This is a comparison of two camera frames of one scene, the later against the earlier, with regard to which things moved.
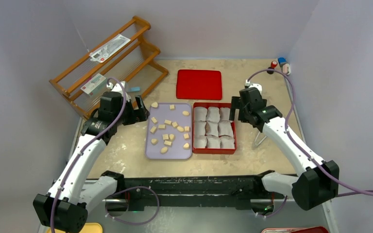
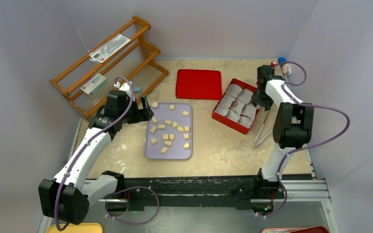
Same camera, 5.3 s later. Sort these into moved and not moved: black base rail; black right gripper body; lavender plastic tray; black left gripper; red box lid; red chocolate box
Moved: red chocolate box; black right gripper body
Not moved: black base rail; black left gripper; lavender plastic tray; red box lid
